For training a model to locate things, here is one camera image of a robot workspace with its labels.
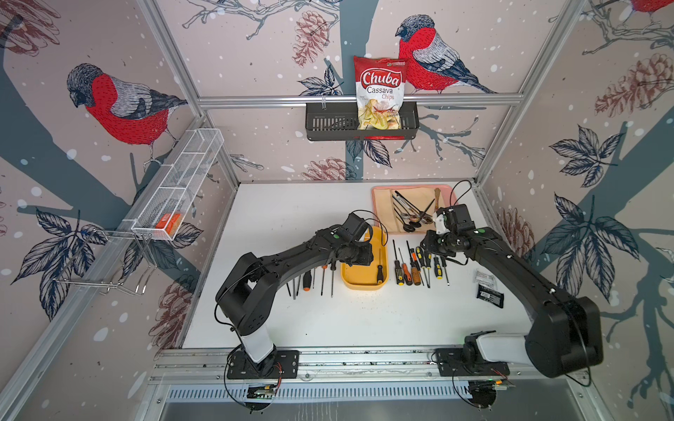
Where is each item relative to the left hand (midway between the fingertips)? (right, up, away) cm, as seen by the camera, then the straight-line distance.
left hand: (375, 254), depth 85 cm
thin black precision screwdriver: (+18, -5, +10) cm, 21 cm away
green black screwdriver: (-26, -12, +4) cm, 29 cm away
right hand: (+16, +4, +1) cm, 17 cm away
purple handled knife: (+32, +22, +32) cm, 51 cm away
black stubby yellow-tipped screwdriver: (+3, -6, +8) cm, 10 cm away
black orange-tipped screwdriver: (-23, -10, +3) cm, 25 cm away
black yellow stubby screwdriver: (+23, -7, +5) cm, 25 cm away
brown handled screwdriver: (+15, -8, +5) cm, 18 cm away
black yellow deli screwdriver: (-27, -13, +3) cm, 30 cm away
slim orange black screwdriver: (+12, -8, +6) cm, 15 cm away
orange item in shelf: (-55, +11, -19) cm, 59 cm away
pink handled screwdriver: (-30, -13, +3) cm, 33 cm away
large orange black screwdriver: (-18, -6, +8) cm, 20 cm away
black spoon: (+17, +12, +22) cm, 30 cm away
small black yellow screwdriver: (+21, -3, +10) cm, 24 cm away
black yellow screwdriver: (+9, -7, +7) cm, 13 cm away
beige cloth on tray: (+25, +19, +29) cm, 43 cm away
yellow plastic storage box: (0, -9, +5) cm, 10 cm away
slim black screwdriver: (+27, -6, +9) cm, 29 cm away
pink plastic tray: (+38, +19, +29) cm, 51 cm away
